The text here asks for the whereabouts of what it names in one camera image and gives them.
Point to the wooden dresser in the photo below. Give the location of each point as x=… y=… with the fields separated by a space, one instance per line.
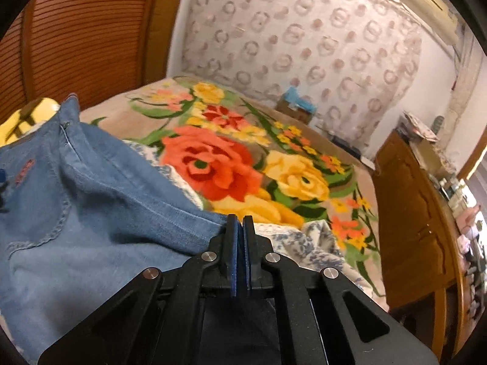
x=411 y=216

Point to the blue white floral cloth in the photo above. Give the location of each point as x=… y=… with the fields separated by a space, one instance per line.
x=304 y=243

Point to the stack of papers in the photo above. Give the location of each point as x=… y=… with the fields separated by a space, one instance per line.
x=418 y=125

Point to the wooden louvered wardrobe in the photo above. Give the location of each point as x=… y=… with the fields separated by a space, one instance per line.
x=83 y=34

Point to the floral printed blanket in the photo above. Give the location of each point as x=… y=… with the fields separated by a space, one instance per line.
x=213 y=167

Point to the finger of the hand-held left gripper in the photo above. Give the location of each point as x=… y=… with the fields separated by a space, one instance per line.
x=2 y=188

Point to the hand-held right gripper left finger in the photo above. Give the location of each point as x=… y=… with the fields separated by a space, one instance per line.
x=233 y=258

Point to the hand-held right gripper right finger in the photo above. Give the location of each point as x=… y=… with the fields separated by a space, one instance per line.
x=248 y=258

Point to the cream drape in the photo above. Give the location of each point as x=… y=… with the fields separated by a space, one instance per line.
x=464 y=80

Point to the yellow plush toy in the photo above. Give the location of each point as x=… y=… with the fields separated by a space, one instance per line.
x=26 y=116

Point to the open cardboard box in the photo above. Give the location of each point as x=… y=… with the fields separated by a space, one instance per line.
x=430 y=154

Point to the cardboard box with blue packet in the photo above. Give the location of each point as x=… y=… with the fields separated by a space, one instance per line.
x=296 y=102

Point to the group of small bottles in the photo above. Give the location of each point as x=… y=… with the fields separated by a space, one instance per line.
x=468 y=235

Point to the blue denim pants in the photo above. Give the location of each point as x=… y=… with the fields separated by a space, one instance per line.
x=95 y=197

